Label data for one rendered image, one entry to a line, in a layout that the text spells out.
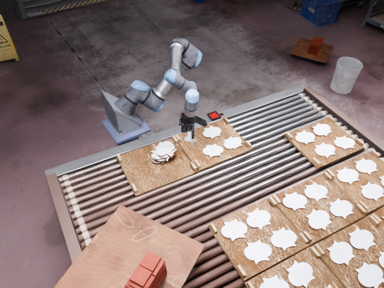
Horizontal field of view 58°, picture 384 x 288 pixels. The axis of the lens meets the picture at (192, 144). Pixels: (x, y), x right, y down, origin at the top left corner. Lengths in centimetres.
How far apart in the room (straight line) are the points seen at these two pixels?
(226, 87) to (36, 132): 228
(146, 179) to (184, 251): 59
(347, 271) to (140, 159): 132
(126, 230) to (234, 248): 56
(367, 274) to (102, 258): 128
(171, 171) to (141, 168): 19
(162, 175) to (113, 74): 281
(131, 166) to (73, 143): 171
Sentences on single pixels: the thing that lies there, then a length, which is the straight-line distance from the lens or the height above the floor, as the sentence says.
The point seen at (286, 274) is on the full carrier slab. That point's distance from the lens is 188.
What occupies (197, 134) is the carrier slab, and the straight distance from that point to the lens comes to 242.
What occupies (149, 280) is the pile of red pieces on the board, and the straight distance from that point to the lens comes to 154.
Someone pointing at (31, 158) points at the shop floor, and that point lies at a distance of 385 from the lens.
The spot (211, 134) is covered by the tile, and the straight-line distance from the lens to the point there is 241.
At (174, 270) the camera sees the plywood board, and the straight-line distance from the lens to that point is 171.
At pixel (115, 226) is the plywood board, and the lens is 186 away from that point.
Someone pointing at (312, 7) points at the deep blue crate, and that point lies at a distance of 634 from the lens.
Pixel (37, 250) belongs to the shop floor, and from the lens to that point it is 316.
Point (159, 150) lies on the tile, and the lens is 220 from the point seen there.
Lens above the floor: 258
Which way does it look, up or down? 45 degrees down
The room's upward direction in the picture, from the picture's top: 1 degrees clockwise
